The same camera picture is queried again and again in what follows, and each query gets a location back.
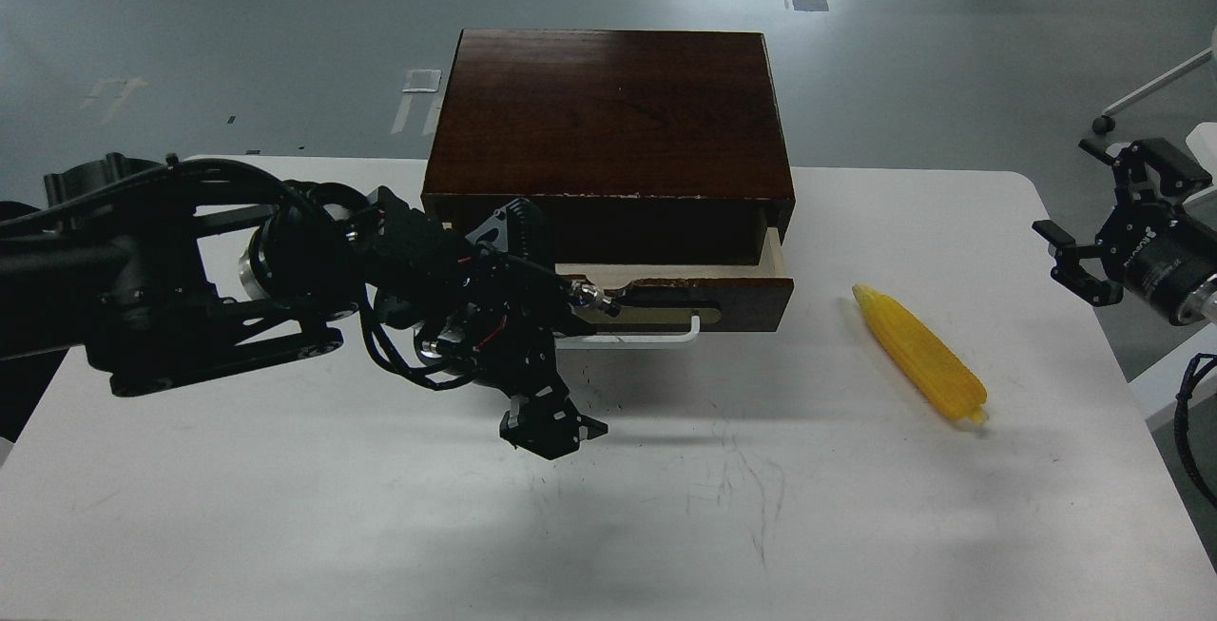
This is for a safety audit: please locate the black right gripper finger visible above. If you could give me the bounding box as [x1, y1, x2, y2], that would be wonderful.
[1032, 220, 1123, 306]
[1079, 138, 1215, 208]

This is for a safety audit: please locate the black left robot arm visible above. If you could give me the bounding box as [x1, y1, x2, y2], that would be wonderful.
[2, 153, 619, 459]

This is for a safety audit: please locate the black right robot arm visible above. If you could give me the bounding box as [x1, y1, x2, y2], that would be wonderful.
[1032, 138, 1216, 326]

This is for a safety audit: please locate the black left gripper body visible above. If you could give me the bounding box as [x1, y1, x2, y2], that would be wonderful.
[415, 198, 572, 403]

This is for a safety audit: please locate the dark wooden drawer cabinet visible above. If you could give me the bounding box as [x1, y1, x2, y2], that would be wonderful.
[420, 29, 796, 265]

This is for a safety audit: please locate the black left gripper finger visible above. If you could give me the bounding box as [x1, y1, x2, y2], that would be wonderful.
[499, 381, 609, 460]

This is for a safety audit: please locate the yellow plastic corn cob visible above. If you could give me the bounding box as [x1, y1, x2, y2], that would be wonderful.
[851, 284, 989, 426]

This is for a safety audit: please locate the wooden drawer with white handle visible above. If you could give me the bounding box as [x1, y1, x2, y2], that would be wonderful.
[557, 226, 795, 351]

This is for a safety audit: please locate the white office chair base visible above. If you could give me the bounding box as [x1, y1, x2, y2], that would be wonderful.
[1090, 29, 1216, 177]

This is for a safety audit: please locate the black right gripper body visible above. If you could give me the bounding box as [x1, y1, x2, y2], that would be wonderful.
[1097, 205, 1216, 326]

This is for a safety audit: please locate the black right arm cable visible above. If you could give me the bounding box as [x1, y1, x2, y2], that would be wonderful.
[1174, 353, 1217, 511]

